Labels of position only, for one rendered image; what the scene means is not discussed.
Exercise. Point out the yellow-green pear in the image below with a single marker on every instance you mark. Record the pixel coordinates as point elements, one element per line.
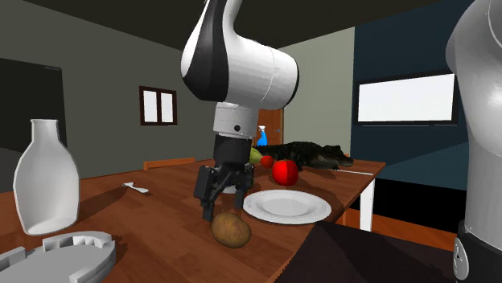
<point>255,156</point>

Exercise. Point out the dark green crocodile figure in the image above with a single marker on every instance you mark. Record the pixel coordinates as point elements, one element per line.
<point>306,155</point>

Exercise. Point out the dark-framed two-pane window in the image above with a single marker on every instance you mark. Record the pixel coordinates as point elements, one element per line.
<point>158,106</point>

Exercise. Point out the red apple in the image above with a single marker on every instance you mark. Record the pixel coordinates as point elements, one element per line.
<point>285,172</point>

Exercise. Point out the blue spray bottle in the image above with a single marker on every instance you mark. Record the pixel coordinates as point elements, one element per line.
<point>262,138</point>

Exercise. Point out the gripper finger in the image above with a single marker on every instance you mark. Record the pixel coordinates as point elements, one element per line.
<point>208,188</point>
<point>245,182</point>

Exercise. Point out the brown potato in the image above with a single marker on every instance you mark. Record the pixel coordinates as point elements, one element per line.
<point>231,230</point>

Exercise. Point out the small white spoon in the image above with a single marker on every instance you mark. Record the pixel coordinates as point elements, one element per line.
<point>137,188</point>

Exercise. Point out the large black wall panel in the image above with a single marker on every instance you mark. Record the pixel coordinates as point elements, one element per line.
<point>31,106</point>

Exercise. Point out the dark robot stand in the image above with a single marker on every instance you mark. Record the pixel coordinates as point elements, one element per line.
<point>353,254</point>

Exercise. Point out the orange wooden door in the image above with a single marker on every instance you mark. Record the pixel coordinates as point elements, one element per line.
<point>271,127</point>

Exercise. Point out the thin white stick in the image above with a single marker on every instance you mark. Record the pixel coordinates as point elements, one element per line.
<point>355,172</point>

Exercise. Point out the small red tomato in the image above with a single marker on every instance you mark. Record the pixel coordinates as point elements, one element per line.
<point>267,161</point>

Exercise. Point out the white toothed round object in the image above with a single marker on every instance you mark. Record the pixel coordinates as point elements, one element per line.
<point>66,258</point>

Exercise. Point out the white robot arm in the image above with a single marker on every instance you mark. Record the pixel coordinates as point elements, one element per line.
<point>251,70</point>

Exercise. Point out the wooden dining table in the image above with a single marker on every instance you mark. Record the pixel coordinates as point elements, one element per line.
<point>164,219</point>

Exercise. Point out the white plate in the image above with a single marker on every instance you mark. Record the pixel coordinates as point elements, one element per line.
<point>286,206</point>

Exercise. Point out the wide black-framed window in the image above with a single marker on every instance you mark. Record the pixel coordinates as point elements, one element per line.
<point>406,98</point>

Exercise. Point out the white bottle vase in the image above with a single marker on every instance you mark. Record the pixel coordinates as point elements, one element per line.
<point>46,184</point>

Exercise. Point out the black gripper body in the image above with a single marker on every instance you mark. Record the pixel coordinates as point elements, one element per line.
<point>233,151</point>

